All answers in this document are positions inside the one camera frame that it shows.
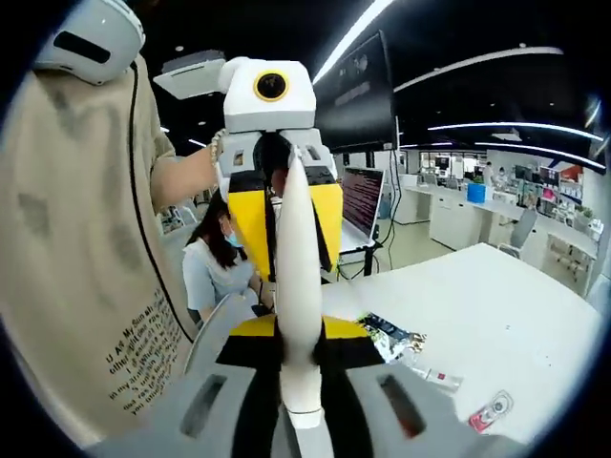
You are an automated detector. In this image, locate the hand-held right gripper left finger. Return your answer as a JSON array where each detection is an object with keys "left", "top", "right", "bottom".
[{"left": 88, "top": 313, "right": 287, "bottom": 458}]

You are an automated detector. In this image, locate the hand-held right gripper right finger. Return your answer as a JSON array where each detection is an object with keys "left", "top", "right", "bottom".
[{"left": 309, "top": 316, "right": 534, "bottom": 458}]

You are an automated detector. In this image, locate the small white skincare bottle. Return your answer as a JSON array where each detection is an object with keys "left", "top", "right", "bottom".
[
  {"left": 408, "top": 363, "right": 465, "bottom": 391},
  {"left": 466, "top": 389, "right": 516, "bottom": 434}
]

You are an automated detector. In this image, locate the white skincare tube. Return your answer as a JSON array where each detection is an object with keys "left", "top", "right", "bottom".
[{"left": 275, "top": 144, "right": 327, "bottom": 430}]

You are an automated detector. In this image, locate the green skincare sachet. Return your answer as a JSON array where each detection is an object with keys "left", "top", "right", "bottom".
[{"left": 356, "top": 312, "right": 412, "bottom": 364}]

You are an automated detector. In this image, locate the silver laptop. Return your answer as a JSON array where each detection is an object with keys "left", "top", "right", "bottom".
[{"left": 339, "top": 165, "right": 387, "bottom": 254}]

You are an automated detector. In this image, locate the black laptop stand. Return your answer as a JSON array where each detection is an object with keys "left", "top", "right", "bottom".
[{"left": 333, "top": 240, "right": 384, "bottom": 283}]

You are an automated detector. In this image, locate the white ceiling unit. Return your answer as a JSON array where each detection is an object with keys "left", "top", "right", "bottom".
[{"left": 152, "top": 51, "right": 226, "bottom": 100}]

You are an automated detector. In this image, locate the gold foil sachet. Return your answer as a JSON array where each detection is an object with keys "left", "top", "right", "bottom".
[{"left": 399, "top": 332, "right": 429, "bottom": 355}]

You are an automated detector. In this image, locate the black hanging monitor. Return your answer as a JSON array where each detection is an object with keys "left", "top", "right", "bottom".
[{"left": 312, "top": 29, "right": 398, "bottom": 155}]

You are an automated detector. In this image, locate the white cabinet counter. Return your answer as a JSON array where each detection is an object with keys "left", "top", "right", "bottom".
[{"left": 400, "top": 183, "right": 598, "bottom": 287}]

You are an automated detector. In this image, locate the white worn device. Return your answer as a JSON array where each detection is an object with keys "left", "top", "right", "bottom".
[{"left": 32, "top": 0, "right": 147, "bottom": 87}]

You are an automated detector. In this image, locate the person's beige shirt torso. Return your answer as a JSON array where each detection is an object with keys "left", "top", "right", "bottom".
[{"left": 0, "top": 52, "right": 201, "bottom": 445}]

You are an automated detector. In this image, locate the beaded bracelet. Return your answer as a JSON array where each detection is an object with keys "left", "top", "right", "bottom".
[{"left": 208, "top": 128, "right": 226, "bottom": 169}]

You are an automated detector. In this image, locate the black worn device cable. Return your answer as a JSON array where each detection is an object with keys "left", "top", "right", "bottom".
[{"left": 126, "top": 59, "right": 197, "bottom": 344}]

